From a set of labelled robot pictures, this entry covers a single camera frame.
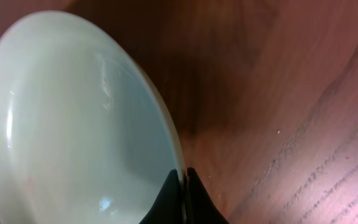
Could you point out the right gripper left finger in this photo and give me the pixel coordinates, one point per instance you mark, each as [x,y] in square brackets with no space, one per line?
[167,208]

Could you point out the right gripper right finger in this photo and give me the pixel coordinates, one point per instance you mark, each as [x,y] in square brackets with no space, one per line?
[202,208]

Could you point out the light blue plate with streaks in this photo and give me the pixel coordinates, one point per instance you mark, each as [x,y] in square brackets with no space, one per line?
[85,137]

